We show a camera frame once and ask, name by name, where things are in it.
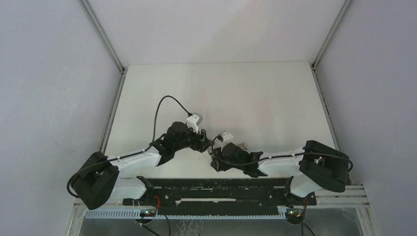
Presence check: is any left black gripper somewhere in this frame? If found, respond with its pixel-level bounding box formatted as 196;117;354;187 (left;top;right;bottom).
173;124;212;153

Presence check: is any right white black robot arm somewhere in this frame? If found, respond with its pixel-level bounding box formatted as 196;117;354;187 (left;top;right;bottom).
208;140;353;205

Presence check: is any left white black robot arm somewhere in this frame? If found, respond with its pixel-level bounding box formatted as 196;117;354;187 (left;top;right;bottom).
67;121;210;210

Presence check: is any left green circuit board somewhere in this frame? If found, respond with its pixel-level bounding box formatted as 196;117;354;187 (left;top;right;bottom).
140;209;157;217

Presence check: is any green circuit board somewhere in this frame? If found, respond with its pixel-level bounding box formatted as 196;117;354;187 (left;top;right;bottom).
285;210;303;218
140;209;157;217

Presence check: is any right green circuit board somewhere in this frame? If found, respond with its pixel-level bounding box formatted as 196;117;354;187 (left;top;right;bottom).
285;210;303;218

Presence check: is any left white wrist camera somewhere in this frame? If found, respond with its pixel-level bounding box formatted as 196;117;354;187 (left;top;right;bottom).
186;113;203;134

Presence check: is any left black camera cable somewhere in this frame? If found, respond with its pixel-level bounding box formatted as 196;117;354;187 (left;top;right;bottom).
66;95;193;199

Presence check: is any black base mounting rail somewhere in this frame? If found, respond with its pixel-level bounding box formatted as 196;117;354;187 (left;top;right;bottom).
139;178;317;215

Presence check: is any white slotted cable duct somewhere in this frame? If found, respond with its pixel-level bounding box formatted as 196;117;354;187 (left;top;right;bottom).
84;208;287;220

